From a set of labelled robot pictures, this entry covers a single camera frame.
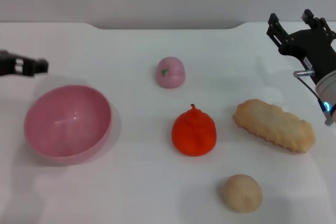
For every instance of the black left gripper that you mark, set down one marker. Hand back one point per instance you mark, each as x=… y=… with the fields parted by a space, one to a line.
x=6 y=62

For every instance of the round beige toy bun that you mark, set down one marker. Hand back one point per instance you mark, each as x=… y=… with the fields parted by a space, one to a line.
x=242 y=193

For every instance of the orange toy fruit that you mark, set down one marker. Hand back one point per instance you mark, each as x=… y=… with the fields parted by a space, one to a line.
x=194 y=134

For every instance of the pink plastic bowl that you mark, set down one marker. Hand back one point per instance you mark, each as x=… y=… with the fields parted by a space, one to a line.
x=65 y=127

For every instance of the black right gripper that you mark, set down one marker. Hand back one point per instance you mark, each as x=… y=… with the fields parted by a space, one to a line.
x=309 y=48

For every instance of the long toy bread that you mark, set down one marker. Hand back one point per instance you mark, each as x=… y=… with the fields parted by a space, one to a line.
x=275 y=125

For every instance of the pink toy peach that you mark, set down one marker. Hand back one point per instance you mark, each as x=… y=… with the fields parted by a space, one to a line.
x=172 y=73

